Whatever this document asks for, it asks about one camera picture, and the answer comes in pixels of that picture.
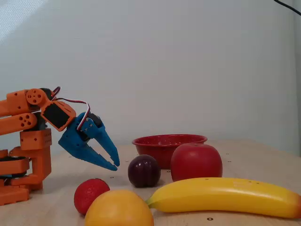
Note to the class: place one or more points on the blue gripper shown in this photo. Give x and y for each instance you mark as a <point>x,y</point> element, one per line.
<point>73,139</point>

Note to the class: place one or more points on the dark purple plum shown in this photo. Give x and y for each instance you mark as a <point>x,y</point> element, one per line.
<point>144,171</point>

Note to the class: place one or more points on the orange robot base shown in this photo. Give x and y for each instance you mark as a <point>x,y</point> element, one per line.
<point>14,195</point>

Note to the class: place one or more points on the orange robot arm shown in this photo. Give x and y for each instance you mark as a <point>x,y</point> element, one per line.
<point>14,101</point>

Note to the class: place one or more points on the red speckled bowl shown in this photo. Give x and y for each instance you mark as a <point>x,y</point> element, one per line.
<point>152,150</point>

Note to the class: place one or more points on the red strawberry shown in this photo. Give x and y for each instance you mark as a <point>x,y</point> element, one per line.
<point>88,193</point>

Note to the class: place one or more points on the orange fruit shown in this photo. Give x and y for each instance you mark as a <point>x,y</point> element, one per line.
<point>118,209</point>

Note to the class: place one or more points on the red apple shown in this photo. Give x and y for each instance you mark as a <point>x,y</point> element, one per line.
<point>196,162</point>

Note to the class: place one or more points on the yellow banana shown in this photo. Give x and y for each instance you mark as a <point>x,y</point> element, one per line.
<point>218,197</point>

